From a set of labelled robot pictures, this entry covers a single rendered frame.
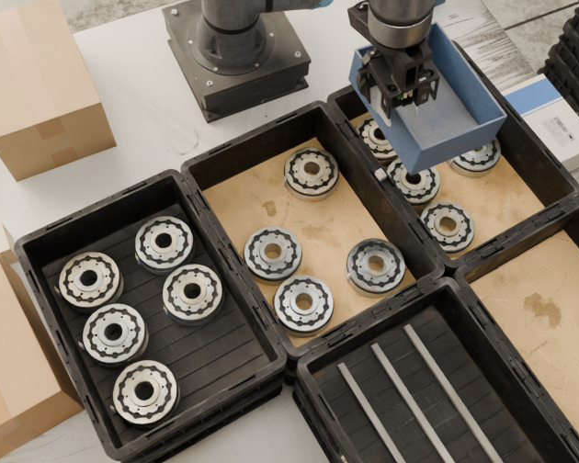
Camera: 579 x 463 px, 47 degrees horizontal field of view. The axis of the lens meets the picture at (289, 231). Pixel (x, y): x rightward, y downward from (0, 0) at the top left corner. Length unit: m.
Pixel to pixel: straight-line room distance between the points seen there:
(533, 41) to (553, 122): 1.27
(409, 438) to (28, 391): 0.61
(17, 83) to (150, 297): 0.52
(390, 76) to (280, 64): 0.62
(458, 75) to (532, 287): 0.41
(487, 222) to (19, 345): 0.85
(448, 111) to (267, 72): 0.49
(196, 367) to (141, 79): 0.72
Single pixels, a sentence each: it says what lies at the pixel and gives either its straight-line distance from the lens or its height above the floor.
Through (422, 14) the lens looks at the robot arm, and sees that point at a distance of 0.79.
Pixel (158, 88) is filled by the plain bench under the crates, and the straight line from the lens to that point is 1.58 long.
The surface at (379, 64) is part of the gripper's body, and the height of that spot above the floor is 1.26.
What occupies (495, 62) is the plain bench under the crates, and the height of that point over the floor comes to 0.70.
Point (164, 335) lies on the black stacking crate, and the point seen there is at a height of 0.83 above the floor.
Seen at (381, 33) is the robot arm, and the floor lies 1.34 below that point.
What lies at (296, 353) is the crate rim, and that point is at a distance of 1.05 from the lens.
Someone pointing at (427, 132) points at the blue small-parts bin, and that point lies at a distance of 1.07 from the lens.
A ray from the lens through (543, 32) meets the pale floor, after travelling 2.82.
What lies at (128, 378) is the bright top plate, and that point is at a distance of 1.13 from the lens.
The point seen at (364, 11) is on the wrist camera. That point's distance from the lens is 0.95.
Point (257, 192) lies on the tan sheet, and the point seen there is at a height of 0.83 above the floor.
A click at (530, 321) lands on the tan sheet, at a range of 1.26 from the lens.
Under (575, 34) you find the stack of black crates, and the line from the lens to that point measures 2.15.
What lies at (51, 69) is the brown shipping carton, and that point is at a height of 0.86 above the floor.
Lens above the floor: 1.94
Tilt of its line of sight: 65 degrees down
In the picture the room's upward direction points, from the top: 5 degrees clockwise
